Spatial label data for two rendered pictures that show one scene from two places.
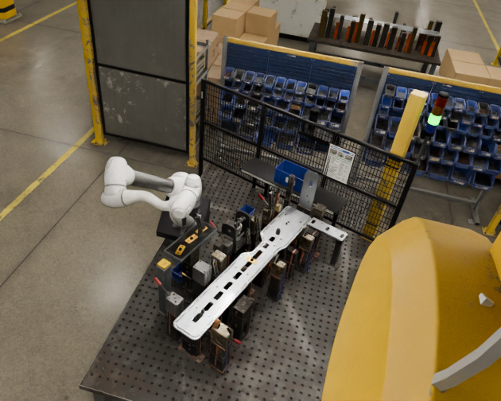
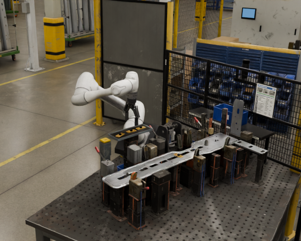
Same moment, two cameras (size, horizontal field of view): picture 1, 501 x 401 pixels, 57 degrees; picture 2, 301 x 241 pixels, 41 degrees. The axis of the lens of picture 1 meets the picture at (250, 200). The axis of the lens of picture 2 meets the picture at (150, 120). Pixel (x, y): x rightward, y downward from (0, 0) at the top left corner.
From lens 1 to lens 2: 1.36 m
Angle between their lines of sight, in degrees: 24
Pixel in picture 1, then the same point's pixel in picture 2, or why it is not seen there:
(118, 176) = (85, 82)
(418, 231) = not seen: outside the picture
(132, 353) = (71, 209)
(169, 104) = (150, 90)
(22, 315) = (9, 212)
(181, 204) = (118, 83)
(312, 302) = (231, 202)
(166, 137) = (147, 117)
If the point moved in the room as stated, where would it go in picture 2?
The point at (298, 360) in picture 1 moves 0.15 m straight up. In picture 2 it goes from (206, 233) to (208, 215)
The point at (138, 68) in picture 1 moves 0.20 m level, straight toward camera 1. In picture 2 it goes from (130, 62) to (129, 65)
